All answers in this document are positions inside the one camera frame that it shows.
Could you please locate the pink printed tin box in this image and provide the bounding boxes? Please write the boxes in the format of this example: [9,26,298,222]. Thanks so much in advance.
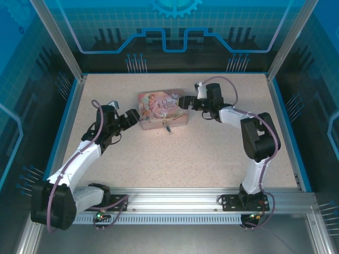
[137,89,189,131]

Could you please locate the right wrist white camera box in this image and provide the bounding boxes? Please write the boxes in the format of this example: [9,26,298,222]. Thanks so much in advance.
[194,81,208,100]

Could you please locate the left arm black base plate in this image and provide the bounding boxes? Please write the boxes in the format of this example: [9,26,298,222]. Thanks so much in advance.
[102,194,130,212]

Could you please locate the aluminium mounting rail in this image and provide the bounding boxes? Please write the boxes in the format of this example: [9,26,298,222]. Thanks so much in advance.
[71,187,318,212]

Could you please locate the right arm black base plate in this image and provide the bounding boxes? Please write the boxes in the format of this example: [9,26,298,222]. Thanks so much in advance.
[220,194,271,212]

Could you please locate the left aluminium frame post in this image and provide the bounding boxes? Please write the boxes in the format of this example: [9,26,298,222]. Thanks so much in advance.
[29,0,88,82]

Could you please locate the aluminium frame post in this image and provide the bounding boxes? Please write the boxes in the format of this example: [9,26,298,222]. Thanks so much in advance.
[29,0,88,82]
[266,0,320,82]

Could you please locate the right aluminium frame post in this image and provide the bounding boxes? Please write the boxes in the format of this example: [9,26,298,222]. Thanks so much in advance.
[266,0,320,82]

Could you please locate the slotted grey cable duct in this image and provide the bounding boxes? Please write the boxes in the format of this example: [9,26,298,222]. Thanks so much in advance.
[73,214,243,225]

